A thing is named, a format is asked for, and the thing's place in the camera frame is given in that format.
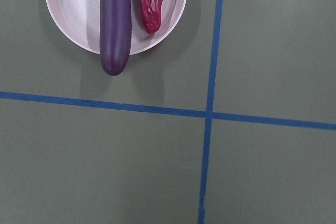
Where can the purple eggplant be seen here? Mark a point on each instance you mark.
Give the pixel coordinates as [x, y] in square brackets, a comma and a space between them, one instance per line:
[115, 35]

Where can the pink plate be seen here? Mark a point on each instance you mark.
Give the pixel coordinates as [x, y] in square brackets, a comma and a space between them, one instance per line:
[79, 20]

